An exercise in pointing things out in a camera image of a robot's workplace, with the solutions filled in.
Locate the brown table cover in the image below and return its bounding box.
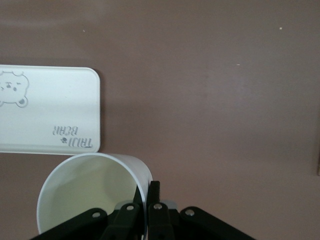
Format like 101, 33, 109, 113
0, 0, 320, 240

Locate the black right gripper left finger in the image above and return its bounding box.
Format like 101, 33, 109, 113
29, 184, 145, 240

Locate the white plastic cup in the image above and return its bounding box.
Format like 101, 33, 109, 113
36, 152, 154, 240

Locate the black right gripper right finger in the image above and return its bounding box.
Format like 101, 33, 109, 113
146, 180, 257, 240

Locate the white tray with bear print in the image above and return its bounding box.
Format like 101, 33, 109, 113
0, 64, 101, 155

